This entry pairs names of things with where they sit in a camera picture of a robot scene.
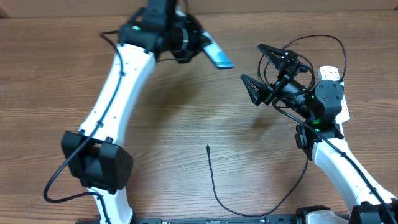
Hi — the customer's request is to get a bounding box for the white power strip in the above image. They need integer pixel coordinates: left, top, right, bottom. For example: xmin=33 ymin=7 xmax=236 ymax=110
xmin=318 ymin=65 xmax=350 ymax=124

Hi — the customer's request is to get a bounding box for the blue Galaxy smartphone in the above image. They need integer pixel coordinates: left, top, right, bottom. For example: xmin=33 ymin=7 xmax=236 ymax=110
xmin=201 ymin=31 xmax=234 ymax=70

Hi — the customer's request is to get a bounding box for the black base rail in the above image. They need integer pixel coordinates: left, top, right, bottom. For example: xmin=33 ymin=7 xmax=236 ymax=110
xmin=133 ymin=215 xmax=304 ymax=224

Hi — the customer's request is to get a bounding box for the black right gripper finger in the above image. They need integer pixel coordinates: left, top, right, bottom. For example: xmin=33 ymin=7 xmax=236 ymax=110
xmin=257 ymin=44 xmax=297 ymax=70
xmin=240 ymin=74 xmax=273 ymax=106

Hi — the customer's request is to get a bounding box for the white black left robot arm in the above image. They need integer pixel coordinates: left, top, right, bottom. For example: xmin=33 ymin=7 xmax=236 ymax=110
xmin=61 ymin=1 xmax=208 ymax=223

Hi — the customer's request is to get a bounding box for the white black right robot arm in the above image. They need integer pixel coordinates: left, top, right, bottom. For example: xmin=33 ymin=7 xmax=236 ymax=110
xmin=241 ymin=44 xmax=397 ymax=223

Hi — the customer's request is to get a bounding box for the black charger cable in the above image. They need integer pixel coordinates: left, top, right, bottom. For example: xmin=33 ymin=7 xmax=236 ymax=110
xmin=206 ymin=34 xmax=348 ymax=218

